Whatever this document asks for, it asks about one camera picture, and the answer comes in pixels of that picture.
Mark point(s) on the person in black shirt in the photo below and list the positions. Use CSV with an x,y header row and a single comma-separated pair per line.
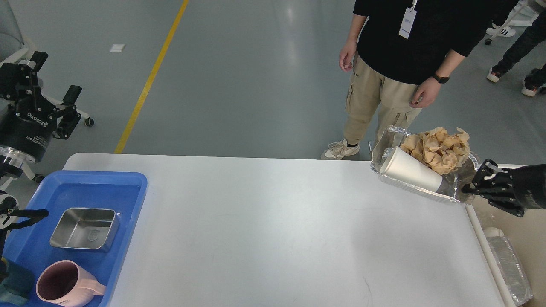
x,y
401,43

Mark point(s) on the beige waste bin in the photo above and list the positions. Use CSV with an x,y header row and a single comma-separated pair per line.
x,y
528,237

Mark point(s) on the white grey office chair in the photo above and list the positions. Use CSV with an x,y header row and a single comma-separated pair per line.
x,y
20,65

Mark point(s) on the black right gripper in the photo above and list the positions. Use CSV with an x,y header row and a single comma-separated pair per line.
x,y
493,182

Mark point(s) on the white side table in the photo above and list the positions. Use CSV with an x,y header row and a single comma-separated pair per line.
x,y
21,175

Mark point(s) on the stainless steel square container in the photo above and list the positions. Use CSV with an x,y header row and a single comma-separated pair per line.
x,y
85,229

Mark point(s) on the pink mug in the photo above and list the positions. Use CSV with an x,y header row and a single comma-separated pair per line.
x,y
67,284

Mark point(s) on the person left hand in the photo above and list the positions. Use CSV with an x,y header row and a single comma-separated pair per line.
x,y
426,93

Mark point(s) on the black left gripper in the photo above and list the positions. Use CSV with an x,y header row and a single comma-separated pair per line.
x,y
30,131

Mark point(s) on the white paper cup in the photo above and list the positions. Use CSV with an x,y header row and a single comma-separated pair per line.
x,y
401,166

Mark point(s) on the white rolling stand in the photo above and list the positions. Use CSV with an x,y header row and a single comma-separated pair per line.
x,y
504,12

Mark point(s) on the clear plastic container in bin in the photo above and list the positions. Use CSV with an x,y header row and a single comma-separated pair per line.
x,y
509,265

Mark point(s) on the teal cup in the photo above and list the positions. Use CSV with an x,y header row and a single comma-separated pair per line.
x,y
16,284

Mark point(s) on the brown paper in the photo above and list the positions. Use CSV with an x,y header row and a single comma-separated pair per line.
x,y
442,152

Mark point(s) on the aluminium foil tray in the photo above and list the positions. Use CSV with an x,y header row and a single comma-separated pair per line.
x,y
451,189

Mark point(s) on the person right hand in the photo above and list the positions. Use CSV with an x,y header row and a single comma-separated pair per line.
x,y
346,55

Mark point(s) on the blue plastic tray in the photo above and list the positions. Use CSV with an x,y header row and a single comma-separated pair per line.
x,y
123,192

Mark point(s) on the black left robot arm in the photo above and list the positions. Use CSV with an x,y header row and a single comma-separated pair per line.
x,y
12,217

